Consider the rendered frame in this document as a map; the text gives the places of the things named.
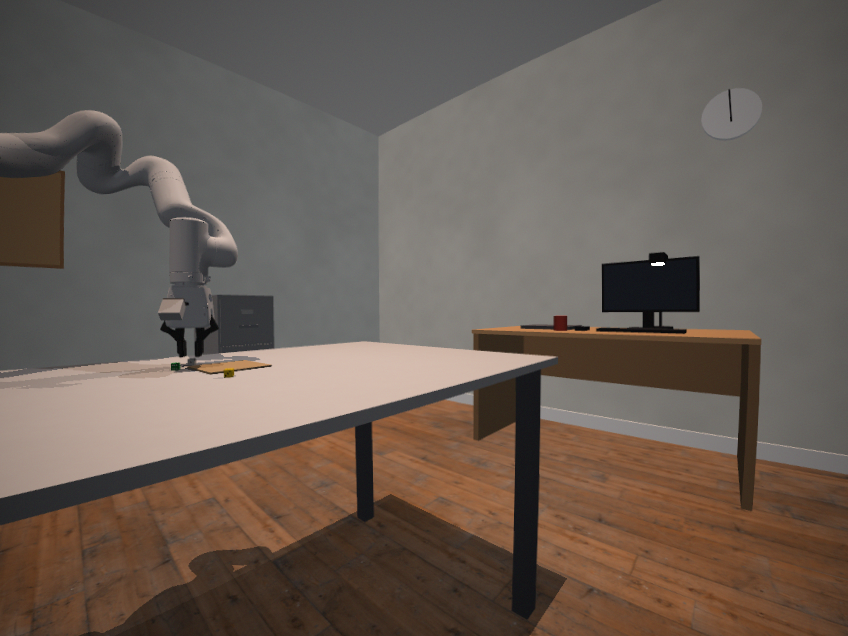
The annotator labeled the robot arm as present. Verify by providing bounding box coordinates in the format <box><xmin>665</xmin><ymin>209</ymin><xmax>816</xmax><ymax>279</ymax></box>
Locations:
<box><xmin>0</xmin><ymin>110</ymin><xmax>238</xmax><ymax>285</ymax></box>

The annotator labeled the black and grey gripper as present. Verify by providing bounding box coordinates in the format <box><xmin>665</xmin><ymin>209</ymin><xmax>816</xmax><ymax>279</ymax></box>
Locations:
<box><xmin>160</xmin><ymin>285</ymin><xmax>219</xmax><ymax>358</ymax></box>

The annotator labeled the tan cork mat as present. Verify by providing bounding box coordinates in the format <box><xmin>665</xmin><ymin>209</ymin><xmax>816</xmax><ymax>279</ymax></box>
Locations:
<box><xmin>187</xmin><ymin>360</ymin><xmax>272</xmax><ymax>375</ymax></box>

